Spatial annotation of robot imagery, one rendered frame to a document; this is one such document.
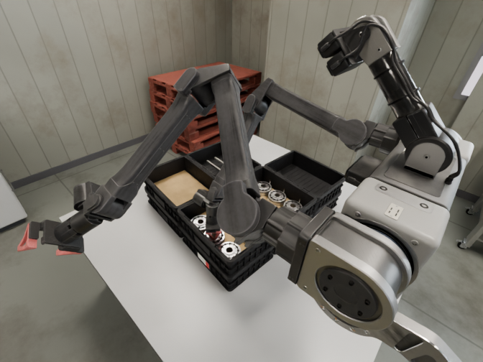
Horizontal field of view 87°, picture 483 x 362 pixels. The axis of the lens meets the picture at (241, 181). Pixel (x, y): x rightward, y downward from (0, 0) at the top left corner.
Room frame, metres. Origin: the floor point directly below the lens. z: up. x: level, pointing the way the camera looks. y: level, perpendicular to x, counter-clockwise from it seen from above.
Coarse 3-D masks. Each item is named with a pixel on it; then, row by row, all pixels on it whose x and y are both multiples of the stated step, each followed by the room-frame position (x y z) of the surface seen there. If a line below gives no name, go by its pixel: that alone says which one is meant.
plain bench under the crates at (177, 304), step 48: (144, 192) 1.25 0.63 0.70; (96, 240) 0.86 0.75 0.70; (144, 240) 0.87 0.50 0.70; (144, 288) 0.60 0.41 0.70; (192, 288) 0.61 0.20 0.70; (240, 288) 0.62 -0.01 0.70; (288, 288) 0.63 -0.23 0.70; (144, 336) 0.41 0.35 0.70; (192, 336) 0.41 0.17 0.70; (240, 336) 0.42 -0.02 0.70; (288, 336) 0.43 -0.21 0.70; (336, 336) 0.44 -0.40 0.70
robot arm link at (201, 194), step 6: (198, 192) 0.84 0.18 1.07; (204, 192) 0.82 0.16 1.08; (210, 192) 0.78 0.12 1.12; (216, 192) 0.78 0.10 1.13; (198, 198) 0.81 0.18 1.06; (204, 198) 0.80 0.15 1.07; (210, 198) 0.77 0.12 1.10; (216, 198) 0.79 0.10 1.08; (222, 198) 0.82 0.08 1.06; (198, 204) 0.80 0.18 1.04
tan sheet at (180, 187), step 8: (176, 176) 1.27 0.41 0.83; (184, 176) 1.28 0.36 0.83; (160, 184) 1.19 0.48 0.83; (168, 184) 1.19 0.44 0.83; (176, 184) 1.19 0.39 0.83; (184, 184) 1.20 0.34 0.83; (192, 184) 1.20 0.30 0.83; (200, 184) 1.20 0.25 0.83; (168, 192) 1.11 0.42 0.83; (176, 192) 1.11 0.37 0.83; (184, 192) 1.12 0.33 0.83; (192, 192) 1.12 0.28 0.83; (176, 200) 1.05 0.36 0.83; (184, 200) 1.05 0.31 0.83
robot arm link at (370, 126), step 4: (368, 124) 0.69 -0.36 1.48; (372, 124) 0.69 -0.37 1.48; (376, 124) 0.68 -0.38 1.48; (368, 128) 0.69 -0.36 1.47; (372, 128) 0.68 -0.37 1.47; (368, 132) 0.68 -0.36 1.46; (372, 132) 0.68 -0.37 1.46; (368, 136) 0.67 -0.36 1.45; (364, 140) 0.67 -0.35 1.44; (368, 140) 0.70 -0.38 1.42; (356, 144) 0.67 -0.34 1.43; (360, 144) 0.68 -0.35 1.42; (364, 144) 0.70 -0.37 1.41; (352, 148) 0.67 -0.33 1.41; (356, 148) 0.70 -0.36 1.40; (360, 148) 0.70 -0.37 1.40
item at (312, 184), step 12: (288, 156) 1.44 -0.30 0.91; (300, 156) 1.43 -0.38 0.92; (276, 168) 1.36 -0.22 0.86; (288, 168) 1.42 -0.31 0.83; (300, 168) 1.42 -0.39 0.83; (312, 168) 1.36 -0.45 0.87; (324, 168) 1.30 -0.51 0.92; (300, 180) 1.28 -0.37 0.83; (312, 180) 1.29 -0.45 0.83; (324, 180) 1.29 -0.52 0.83; (336, 180) 1.23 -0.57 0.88; (336, 192) 1.16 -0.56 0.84; (324, 204) 1.07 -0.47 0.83
